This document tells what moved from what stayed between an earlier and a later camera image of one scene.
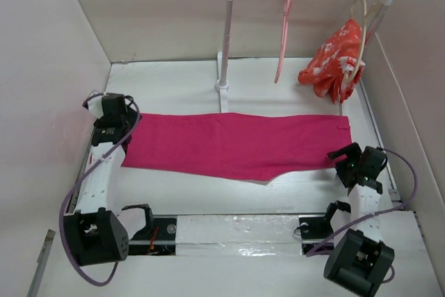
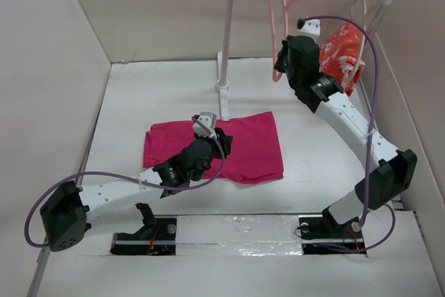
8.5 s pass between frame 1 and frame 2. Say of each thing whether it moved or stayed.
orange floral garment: stayed
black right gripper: moved
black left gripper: moved
